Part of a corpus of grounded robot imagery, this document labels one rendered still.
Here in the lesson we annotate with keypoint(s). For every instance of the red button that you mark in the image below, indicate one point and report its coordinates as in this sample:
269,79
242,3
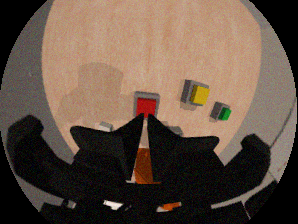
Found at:
146,102

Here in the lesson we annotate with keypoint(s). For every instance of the yellow button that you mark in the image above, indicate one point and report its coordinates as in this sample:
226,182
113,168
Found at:
195,93

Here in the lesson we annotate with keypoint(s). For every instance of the blue button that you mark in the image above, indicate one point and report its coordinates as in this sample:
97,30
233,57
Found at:
176,129

